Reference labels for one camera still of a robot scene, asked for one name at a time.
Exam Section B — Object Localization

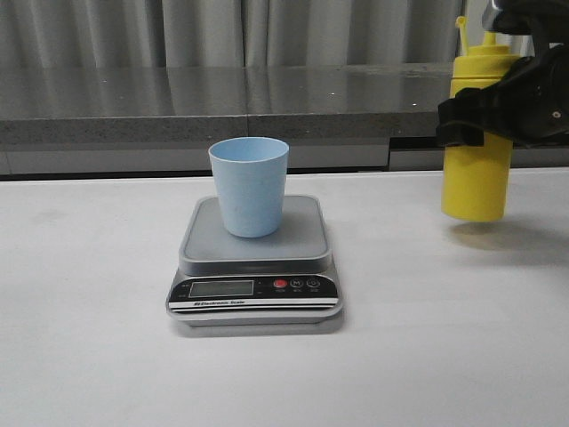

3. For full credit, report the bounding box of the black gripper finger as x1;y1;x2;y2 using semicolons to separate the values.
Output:
436;88;492;147

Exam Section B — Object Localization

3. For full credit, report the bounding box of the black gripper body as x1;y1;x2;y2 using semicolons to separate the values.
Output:
481;44;568;145

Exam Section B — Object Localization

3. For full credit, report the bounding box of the yellow squeeze bottle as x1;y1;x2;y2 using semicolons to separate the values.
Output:
441;16;520;222

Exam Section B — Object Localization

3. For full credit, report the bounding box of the light blue plastic cup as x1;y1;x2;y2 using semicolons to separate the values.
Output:
208;137;289;238

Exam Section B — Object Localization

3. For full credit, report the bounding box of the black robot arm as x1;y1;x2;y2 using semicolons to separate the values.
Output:
437;1;568;146

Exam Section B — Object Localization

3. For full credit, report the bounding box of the silver digital kitchen scale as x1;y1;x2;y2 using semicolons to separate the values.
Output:
165;195;343;327

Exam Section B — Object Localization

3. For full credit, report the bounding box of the grey stone counter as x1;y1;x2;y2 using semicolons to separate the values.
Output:
0;61;569;177

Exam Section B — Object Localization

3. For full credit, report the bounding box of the grey curtain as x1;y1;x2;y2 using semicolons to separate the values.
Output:
1;1;486;68

